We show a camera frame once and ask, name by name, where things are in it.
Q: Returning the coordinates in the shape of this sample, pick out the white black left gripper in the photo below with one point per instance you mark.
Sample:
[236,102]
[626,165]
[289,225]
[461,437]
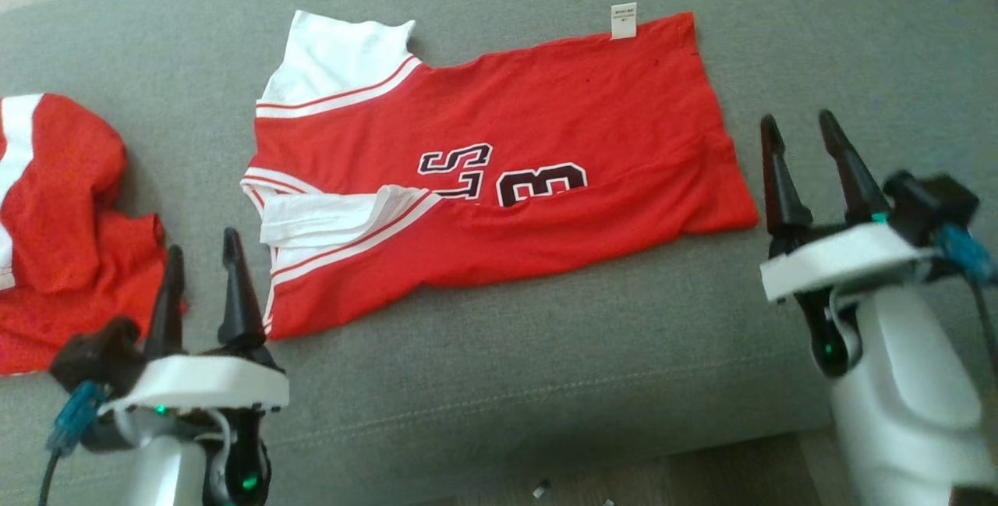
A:
[203,381]

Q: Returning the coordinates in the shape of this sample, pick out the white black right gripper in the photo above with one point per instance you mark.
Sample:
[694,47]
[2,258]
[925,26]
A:
[842,260]

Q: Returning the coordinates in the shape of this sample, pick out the red shorts with white stripe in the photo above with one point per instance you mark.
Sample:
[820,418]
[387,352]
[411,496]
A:
[70,202]

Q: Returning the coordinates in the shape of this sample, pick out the red white numbered jersey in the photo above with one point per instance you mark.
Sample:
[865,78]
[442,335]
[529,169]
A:
[561,100]

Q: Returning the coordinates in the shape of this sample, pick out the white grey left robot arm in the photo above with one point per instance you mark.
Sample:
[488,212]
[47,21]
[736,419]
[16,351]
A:
[164,467]

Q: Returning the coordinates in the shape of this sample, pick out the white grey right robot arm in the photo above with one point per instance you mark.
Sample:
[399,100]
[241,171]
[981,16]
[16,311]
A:
[912,412]

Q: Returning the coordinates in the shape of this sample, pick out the grey sofa with yellow backrest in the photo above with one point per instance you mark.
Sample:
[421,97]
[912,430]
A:
[499,381]

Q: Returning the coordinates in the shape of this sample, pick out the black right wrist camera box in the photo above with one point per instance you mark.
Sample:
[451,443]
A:
[928,202]

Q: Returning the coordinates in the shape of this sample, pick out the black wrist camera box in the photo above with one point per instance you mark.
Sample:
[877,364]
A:
[928,202]
[93,354]

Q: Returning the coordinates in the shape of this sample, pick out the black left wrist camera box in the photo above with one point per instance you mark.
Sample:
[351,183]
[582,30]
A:
[93,354]

